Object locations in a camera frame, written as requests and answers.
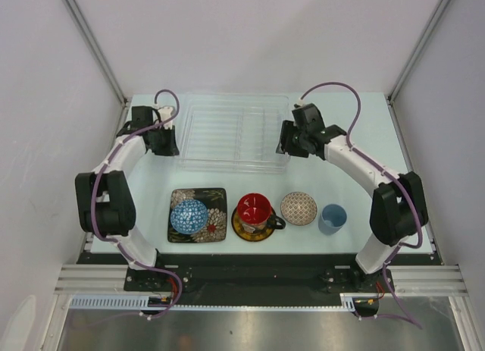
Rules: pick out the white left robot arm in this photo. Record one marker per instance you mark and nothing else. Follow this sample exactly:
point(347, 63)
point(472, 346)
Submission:
point(105, 204)

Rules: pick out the black floral square plate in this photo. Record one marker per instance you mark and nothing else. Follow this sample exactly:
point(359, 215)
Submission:
point(215, 230)

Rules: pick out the brown patterned small bowl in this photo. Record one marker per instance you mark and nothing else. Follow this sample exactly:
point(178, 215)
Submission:
point(298, 208)

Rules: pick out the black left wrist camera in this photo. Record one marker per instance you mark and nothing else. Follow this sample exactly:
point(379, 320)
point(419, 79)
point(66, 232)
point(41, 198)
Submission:
point(142, 116)

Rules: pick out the white slotted cable duct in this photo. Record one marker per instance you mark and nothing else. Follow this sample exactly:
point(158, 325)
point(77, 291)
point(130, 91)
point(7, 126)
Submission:
point(147, 303)

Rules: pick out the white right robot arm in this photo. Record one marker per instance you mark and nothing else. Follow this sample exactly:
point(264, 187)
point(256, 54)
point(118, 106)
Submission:
point(398, 208)

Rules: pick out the light blue cup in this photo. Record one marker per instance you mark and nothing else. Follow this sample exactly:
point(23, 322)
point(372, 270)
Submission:
point(332, 218)

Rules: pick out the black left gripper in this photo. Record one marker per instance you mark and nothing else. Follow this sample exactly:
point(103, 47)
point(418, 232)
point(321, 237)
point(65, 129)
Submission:
point(170, 148)

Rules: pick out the clear wire dish rack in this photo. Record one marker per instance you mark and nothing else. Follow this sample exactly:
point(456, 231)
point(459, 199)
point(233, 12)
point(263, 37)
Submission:
point(233, 133)

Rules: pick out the blue patterned bowl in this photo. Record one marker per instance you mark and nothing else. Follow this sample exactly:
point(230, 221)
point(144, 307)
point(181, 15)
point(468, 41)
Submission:
point(189, 216)

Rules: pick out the red black mug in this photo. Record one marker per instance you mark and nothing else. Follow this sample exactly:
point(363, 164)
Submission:
point(256, 214)

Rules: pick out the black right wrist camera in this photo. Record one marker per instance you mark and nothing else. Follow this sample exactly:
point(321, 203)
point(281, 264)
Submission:
point(308, 118)

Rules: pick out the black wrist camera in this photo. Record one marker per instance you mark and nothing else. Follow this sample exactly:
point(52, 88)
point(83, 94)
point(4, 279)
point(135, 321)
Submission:
point(308, 118)
point(142, 116)

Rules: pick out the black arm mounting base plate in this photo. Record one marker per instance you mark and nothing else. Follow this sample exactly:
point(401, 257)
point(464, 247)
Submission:
point(330, 279)

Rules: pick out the aluminium frame rail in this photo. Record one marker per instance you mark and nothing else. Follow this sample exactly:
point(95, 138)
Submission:
point(413, 280)

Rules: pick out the black gold saucer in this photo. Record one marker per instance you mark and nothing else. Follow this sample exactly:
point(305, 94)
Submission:
point(258, 235)

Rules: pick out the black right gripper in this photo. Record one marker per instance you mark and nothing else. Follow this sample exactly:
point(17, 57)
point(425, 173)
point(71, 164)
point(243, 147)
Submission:
point(288, 132)

